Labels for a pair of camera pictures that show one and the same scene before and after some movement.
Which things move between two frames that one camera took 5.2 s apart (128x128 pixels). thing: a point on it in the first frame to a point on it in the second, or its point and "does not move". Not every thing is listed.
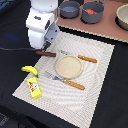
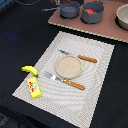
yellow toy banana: (30, 69) does not move
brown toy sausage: (46, 53) to (65, 2)
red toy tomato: (90, 11) does not move
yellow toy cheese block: (34, 87) does not move
